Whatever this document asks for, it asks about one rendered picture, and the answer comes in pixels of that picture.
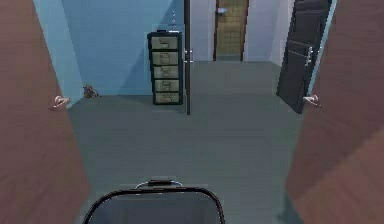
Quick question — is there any black chest of drawers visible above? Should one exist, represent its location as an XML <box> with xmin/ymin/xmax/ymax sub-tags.
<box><xmin>146</xmin><ymin>30</ymin><xmax>184</xmax><ymax>106</ymax></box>

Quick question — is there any dark thin room door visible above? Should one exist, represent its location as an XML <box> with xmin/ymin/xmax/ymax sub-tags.
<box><xmin>183</xmin><ymin>0</ymin><xmax>192</xmax><ymax>116</ymax></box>

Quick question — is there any tan tiled room door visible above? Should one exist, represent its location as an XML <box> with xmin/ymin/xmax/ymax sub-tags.
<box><xmin>213</xmin><ymin>0</ymin><xmax>250</xmax><ymax>62</ymax></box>

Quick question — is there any small brown object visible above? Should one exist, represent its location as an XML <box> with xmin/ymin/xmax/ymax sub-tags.
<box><xmin>82</xmin><ymin>84</ymin><xmax>101</xmax><ymax>99</ymax></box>

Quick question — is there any black panelled room door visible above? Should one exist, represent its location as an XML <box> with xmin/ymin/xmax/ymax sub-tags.
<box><xmin>275</xmin><ymin>0</ymin><xmax>334</xmax><ymax>115</ymax></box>

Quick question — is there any brown wooden room door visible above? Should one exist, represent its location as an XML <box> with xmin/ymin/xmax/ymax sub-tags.
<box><xmin>285</xmin><ymin>0</ymin><xmax>384</xmax><ymax>224</ymax></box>
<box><xmin>0</xmin><ymin>0</ymin><xmax>92</xmax><ymax>224</ymax></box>

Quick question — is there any silver lever door handle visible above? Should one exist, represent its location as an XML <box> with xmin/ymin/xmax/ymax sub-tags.
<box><xmin>49</xmin><ymin>95</ymin><xmax>71</xmax><ymax>110</ymax></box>
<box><xmin>302</xmin><ymin>94</ymin><xmax>322</xmax><ymax>108</ymax></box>

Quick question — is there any silver bar door handle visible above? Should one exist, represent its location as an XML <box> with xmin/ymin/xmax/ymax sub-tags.
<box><xmin>304</xmin><ymin>46</ymin><xmax>314</xmax><ymax>67</ymax></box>

